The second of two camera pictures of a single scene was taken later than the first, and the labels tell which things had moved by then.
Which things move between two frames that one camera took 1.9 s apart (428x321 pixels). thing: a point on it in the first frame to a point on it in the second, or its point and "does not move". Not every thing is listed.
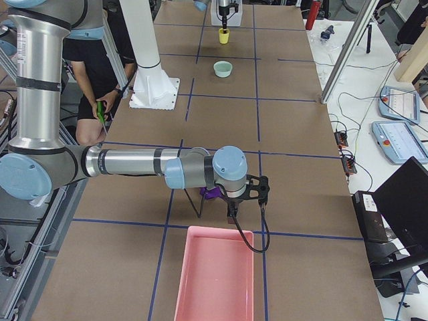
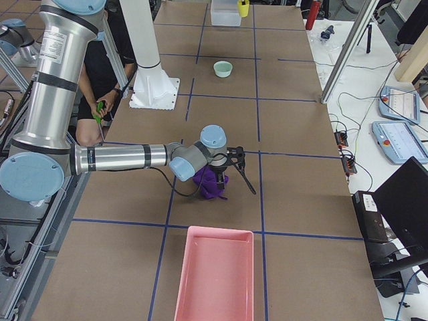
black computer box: x=370 y=219 does not move
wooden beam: x=412 y=61 does not move
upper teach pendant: x=399 y=103 does not move
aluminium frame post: x=348 y=51 does not move
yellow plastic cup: x=223 y=37 to x=244 y=8
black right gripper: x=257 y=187 to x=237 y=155
